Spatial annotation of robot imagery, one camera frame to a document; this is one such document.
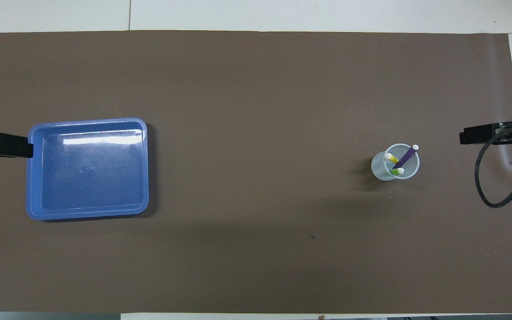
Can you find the blue plastic tray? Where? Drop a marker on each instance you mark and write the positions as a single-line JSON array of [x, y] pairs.
[[87, 178]]

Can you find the purple marker pen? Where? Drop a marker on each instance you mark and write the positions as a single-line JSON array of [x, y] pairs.
[[407, 158]]

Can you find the green marker pen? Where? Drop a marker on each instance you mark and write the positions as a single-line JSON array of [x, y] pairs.
[[397, 171]]

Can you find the brown table mat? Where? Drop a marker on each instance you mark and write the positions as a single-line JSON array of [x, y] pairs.
[[260, 213]]

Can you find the yellow marker pen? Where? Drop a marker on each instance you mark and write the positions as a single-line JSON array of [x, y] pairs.
[[391, 157]]

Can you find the translucent plastic cup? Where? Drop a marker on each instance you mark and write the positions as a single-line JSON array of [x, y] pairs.
[[380, 169]]

